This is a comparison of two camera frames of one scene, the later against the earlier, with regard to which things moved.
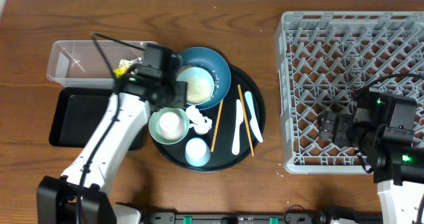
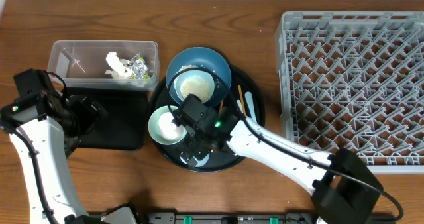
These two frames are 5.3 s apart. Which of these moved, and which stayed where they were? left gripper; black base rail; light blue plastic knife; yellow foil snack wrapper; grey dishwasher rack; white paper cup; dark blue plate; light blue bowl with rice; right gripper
Moved: right gripper; yellow foil snack wrapper; left gripper
Stayed: light blue plastic knife; light blue bowl with rice; black base rail; grey dishwasher rack; white paper cup; dark blue plate
